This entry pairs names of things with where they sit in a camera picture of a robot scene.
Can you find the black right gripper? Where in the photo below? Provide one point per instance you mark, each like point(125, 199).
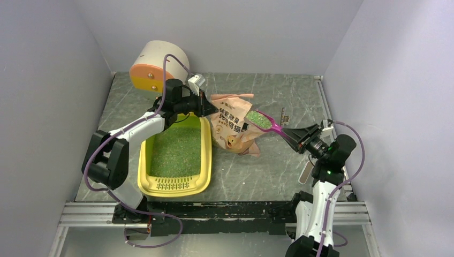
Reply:
point(300, 135)

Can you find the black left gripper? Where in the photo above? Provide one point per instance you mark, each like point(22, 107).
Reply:
point(204, 107)

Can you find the orange cat litter bag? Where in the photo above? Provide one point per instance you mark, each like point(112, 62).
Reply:
point(228, 127)

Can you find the magenta plastic scoop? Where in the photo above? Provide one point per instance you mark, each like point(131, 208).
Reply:
point(263, 122)

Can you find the round cream drawer cabinet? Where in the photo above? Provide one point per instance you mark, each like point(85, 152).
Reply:
point(157, 57)

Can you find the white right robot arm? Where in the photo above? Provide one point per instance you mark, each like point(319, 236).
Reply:
point(315, 213)

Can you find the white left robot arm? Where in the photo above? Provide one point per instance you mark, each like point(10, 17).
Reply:
point(105, 166)

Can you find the yellow litter box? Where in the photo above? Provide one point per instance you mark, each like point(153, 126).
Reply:
point(178, 161)

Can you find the grey oval nail file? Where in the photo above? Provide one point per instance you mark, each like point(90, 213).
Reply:
point(306, 173)

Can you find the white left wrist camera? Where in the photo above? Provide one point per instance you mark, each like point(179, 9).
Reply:
point(195, 82)

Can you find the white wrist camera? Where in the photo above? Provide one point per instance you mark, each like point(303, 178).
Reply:
point(327, 127)
point(195, 82)

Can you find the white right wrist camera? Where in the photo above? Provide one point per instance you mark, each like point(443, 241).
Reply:
point(327, 127)

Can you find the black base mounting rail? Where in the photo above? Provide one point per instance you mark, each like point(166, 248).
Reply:
point(214, 217)

